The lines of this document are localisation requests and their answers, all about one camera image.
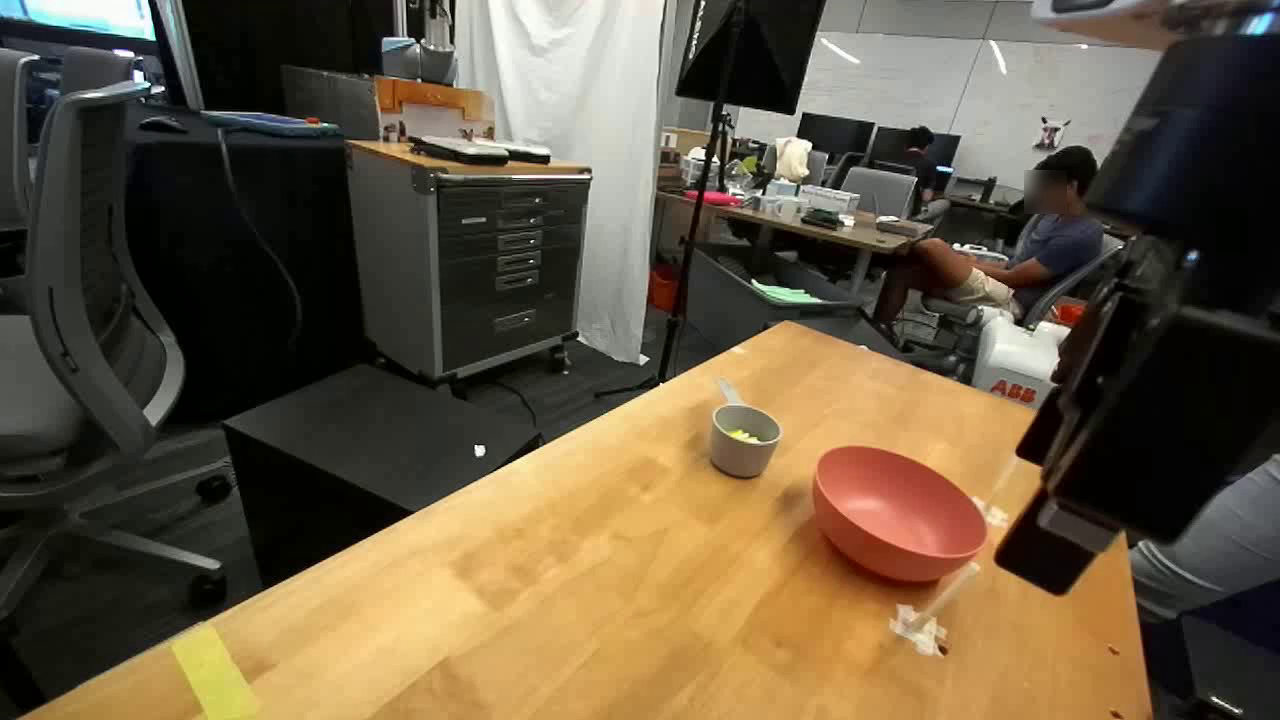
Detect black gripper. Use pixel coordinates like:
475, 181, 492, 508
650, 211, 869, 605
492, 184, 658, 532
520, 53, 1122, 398
997, 23, 1280, 599

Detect small grey pot with handle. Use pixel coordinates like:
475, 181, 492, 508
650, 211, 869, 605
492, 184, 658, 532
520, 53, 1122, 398
708, 380, 790, 485

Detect pink bowl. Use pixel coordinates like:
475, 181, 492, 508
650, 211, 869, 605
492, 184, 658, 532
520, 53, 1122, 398
809, 443, 994, 590

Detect white container red letters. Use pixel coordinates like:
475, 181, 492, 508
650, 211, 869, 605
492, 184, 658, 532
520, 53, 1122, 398
968, 303, 1071, 412

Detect seated person blue shirt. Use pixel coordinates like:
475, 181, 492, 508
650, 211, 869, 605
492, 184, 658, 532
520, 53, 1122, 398
873, 145, 1107, 335

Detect white stick with fluffy end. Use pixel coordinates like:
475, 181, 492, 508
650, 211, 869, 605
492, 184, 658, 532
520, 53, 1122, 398
890, 557, 983, 659

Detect grey background chair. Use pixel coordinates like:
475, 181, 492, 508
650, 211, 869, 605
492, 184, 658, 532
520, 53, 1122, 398
835, 163, 923, 226

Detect distant person dark hair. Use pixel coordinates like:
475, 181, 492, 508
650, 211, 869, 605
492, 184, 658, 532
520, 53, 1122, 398
898, 123, 945, 193

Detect wooden office desk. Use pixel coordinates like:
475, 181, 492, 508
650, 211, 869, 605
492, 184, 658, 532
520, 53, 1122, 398
716, 197, 929, 293

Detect black desktop monitor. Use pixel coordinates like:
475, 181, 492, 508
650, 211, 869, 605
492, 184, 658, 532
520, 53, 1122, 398
797, 114, 880, 172
864, 123, 966, 172

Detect black light stand pole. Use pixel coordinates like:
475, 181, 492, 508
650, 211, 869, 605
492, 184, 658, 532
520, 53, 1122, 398
658, 0, 745, 383

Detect black softbox light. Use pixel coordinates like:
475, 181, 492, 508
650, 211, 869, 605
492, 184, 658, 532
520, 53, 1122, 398
672, 0, 832, 116

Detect white curtain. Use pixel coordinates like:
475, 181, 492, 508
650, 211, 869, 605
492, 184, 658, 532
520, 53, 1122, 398
454, 0, 672, 369

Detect grey drawer cabinet wooden top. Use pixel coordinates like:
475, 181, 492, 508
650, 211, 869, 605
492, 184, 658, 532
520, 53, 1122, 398
345, 136, 597, 393

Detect black low platform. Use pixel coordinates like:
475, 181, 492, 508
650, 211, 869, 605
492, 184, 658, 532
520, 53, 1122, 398
220, 335, 672, 593

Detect orange cardboard box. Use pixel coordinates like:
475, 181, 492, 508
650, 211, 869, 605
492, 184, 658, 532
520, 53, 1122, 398
372, 74, 495, 145

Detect grey storage bin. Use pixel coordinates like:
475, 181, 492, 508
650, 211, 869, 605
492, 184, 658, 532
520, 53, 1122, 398
376, 31, 458, 88

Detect black draped desk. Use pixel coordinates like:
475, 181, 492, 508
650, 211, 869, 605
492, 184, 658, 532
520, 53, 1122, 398
124, 114, 376, 434

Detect black backdrop panel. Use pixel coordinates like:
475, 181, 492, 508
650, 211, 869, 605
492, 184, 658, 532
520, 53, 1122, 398
151, 0, 406, 116

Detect yellow tape strip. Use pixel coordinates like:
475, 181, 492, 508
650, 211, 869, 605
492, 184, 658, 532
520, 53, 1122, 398
169, 626, 264, 720

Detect grey mesh office chair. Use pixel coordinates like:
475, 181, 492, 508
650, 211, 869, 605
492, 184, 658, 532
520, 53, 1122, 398
0, 75, 236, 626

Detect monitor with bright screen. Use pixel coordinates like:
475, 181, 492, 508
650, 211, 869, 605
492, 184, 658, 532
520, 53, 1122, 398
0, 0, 163, 53

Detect black hanging cable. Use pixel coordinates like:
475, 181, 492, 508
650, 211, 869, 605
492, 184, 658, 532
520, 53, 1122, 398
213, 123, 313, 364

